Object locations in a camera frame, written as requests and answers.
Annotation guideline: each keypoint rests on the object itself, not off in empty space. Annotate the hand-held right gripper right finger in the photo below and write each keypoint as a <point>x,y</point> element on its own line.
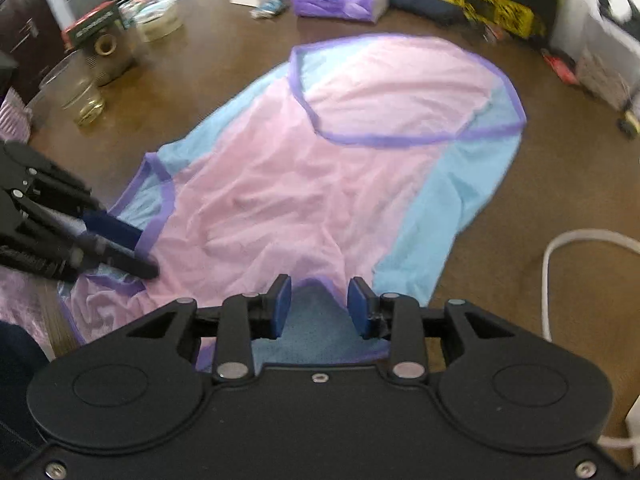
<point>359,307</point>

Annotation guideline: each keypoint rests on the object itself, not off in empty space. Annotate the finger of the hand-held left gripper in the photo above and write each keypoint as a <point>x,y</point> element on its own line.
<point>112,230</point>
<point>125,260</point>

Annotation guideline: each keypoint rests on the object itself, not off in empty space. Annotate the red black box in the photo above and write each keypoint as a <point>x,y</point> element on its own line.
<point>90,22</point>

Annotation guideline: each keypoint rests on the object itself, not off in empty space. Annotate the small yellow item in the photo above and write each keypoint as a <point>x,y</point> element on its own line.
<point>632,116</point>

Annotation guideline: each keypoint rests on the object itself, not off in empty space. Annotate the dark cabinet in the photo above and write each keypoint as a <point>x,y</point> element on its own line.
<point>20,20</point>

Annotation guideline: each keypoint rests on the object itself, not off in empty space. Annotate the pink striped cloth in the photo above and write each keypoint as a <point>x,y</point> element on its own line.
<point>12,115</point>

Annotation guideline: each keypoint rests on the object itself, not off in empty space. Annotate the red packet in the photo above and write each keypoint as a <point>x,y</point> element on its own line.
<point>562,67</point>

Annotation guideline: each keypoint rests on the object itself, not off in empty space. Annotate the pink blue mesh vest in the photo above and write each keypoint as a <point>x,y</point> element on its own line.
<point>300,185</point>

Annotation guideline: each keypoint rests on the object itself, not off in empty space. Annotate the navy blue pouch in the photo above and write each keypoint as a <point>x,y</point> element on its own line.
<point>425,7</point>

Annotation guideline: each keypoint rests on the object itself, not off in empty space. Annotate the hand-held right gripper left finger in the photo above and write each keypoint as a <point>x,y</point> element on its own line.
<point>282,307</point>

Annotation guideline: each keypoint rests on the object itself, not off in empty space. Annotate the drinking glass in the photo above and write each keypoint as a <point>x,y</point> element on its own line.
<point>80,100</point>

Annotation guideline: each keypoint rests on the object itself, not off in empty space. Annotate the clear round container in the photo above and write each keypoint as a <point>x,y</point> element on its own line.
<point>160,25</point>

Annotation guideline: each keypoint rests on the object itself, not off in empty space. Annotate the small black case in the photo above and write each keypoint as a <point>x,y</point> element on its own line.
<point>627,130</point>

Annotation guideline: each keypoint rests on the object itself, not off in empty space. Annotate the grey device with round opening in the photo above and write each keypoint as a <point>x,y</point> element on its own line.
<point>107,55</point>

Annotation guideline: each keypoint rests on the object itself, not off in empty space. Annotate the black yellow cardboard box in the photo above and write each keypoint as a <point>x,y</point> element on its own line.
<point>500,5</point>

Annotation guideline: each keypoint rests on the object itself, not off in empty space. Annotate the white rectangular box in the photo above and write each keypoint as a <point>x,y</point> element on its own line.
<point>634,420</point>

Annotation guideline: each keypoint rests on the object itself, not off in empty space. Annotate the clear plastic seed container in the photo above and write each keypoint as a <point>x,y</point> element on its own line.
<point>600,70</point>

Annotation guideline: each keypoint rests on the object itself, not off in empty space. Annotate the small wrapped packet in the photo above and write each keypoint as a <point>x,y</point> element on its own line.
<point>270,7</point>

